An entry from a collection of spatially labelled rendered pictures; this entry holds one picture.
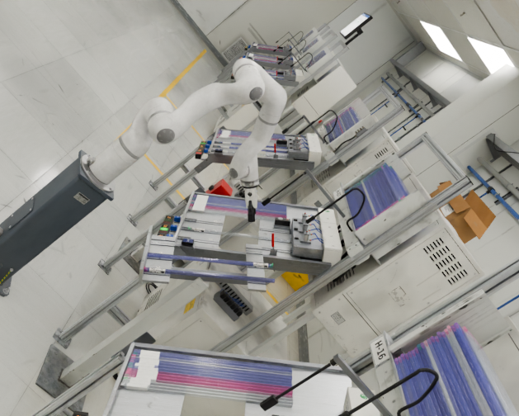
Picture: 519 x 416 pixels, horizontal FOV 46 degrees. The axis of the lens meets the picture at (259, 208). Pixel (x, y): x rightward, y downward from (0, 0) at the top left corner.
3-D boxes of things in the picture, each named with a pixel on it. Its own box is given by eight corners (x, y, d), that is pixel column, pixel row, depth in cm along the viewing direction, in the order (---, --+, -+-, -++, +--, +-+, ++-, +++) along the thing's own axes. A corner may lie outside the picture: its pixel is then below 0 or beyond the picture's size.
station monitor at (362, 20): (342, 39, 691) (370, 15, 681) (337, 34, 745) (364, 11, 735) (348, 48, 694) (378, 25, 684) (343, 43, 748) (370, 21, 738)
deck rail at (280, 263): (170, 257, 268) (171, 244, 266) (171, 255, 270) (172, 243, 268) (329, 276, 269) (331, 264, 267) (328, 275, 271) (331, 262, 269)
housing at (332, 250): (319, 276, 271) (324, 247, 266) (313, 232, 317) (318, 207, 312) (337, 277, 271) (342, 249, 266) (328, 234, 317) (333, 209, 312)
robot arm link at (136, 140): (120, 148, 241) (164, 111, 235) (115, 121, 253) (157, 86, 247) (141, 164, 249) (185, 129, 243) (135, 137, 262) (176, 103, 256)
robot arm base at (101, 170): (79, 173, 241) (112, 145, 236) (80, 148, 255) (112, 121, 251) (114, 200, 252) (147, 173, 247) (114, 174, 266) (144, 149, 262)
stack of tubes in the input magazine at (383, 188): (356, 230, 265) (407, 195, 258) (344, 191, 312) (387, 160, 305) (372, 251, 268) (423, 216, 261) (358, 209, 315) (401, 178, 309)
